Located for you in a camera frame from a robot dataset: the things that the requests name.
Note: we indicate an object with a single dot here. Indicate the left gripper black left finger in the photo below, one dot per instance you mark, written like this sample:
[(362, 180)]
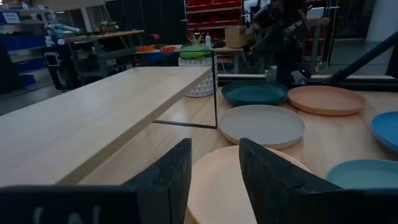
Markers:
[(174, 174)]

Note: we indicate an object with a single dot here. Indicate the wooden shelf with black frame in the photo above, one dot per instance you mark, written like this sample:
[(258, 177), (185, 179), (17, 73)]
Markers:
[(93, 118)]

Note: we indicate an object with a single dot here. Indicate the peach cream plate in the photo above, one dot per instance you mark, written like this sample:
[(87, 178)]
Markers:
[(217, 186)]

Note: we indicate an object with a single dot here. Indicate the green potted plant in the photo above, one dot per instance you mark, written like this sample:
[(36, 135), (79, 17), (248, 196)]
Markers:
[(194, 51)]

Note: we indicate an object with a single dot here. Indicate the white plastic bottle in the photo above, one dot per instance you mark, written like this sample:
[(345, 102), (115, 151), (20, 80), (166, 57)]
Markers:
[(208, 41)]

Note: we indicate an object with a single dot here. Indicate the terracotta orange plate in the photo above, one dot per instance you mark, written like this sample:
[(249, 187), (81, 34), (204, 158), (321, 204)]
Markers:
[(326, 100)]

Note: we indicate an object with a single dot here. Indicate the white round pillar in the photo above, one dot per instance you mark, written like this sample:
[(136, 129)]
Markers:
[(384, 18)]

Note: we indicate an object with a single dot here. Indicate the white triangle-patterned plant pot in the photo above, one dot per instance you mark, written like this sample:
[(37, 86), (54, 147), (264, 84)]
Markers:
[(202, 87)]

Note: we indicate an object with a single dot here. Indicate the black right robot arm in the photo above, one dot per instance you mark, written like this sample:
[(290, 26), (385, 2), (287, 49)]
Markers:
[(284, 46)]

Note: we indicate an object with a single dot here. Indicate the beige grey plate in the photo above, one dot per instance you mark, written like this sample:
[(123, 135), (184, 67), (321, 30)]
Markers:
[(261, 126)]

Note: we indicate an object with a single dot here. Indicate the black rig frame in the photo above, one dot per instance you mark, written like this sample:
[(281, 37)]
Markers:
[(360, 62)]

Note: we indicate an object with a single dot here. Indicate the red storage bin rack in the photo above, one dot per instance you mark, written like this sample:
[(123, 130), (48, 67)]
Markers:
[(214, 15)]

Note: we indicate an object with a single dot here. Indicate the light teal plate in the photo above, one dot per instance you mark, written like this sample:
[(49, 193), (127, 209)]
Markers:
[(363, 174)]

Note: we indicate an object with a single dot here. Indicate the wooden top workbench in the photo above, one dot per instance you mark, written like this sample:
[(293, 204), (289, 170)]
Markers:
[(102, 46)]

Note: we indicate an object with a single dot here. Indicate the blue storage bin shelf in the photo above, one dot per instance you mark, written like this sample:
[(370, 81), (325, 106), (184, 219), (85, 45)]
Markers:
[(23, 53)]

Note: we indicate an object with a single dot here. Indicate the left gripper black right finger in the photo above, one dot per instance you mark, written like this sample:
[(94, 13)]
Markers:
[(267, 180)]

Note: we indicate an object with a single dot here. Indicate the cardboard box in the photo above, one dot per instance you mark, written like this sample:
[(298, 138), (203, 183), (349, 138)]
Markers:
[(235, 37)]

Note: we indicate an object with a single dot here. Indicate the blue plate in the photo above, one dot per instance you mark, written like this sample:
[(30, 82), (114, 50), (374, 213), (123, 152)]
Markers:
[(387, 129)]

